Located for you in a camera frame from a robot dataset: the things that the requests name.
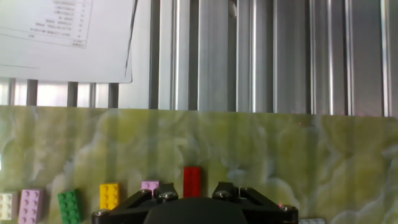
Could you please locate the green Lego brick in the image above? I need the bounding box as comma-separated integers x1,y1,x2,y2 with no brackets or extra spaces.
57,189,83,224

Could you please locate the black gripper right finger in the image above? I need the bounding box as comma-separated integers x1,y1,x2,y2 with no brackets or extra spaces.
212,182,299,224

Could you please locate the white Lego brick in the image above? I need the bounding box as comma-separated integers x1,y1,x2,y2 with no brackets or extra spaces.
0,192,19,221

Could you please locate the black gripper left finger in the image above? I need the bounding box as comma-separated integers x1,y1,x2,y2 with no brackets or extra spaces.
91,182,180,224

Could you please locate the yellow Lego brick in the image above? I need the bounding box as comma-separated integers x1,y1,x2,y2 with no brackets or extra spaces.
99,182,121,211

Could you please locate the green marble pattern mat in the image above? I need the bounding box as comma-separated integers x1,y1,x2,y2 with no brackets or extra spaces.
0,105,398,224

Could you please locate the red long Lego brick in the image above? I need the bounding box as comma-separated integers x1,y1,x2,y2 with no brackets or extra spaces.
183,166,202,198

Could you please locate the grey Lego baseplate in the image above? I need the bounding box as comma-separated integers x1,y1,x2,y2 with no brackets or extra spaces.
298,217,326,224

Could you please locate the printed white paper sheet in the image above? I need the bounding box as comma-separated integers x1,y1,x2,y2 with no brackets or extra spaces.
0,0,139,84

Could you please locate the pink Lego brick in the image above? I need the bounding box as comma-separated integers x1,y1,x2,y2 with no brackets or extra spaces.
141,180,161,197
17,188,44,224

